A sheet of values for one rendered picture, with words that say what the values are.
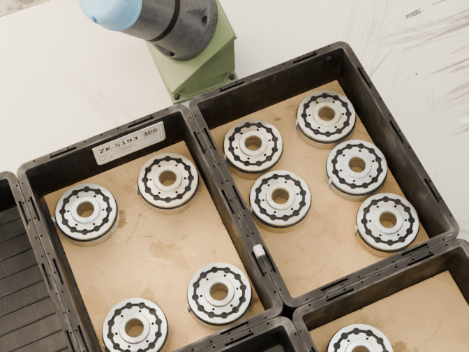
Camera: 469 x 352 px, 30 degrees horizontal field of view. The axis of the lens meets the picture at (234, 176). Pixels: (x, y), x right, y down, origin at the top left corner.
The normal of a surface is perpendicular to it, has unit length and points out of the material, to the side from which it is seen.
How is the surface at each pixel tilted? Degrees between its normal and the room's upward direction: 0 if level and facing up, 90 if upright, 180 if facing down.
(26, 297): 0
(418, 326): 0
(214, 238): 0
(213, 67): 90
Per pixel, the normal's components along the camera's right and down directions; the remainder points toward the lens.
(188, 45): 0.19, 0.74
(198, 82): 0.38, 0.83
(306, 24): -0.03, -0.44
